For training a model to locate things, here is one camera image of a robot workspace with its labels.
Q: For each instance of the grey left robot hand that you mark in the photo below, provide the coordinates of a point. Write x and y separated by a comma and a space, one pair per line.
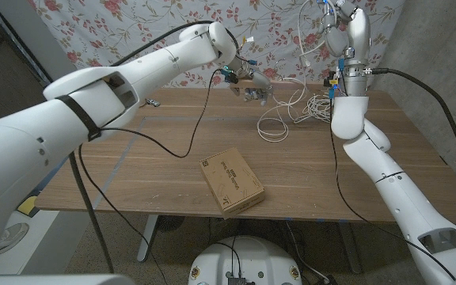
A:
253, 85

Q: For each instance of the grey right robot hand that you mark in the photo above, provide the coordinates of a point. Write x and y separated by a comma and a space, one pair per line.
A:
356, 31

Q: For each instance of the wooden slat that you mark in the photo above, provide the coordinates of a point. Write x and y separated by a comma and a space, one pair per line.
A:
244, 84

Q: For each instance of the brown cardboard box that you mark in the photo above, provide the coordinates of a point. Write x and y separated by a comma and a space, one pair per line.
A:
232, 182

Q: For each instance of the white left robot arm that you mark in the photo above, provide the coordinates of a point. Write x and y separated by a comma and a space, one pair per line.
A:
93, 103

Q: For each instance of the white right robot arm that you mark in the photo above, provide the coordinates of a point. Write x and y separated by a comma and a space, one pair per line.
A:
390, 182

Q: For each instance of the floral backdrop cloth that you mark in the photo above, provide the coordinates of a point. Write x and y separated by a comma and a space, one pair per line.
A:
271, 23

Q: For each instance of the small silver adapter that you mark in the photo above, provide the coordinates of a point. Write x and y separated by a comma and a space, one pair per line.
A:
153, 103

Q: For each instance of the dark round floor fan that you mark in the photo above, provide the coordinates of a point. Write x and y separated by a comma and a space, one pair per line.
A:
170, 223

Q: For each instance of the white robot torso base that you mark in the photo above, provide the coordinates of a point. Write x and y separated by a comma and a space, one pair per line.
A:
248, 257

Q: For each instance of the white table leg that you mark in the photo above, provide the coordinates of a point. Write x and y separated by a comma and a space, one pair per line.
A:
147, 237
350, 249

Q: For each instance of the yellow black foot pedal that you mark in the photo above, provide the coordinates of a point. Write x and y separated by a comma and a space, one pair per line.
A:
28, 206

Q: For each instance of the grey sneaker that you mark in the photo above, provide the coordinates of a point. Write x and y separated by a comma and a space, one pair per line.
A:
12, 237

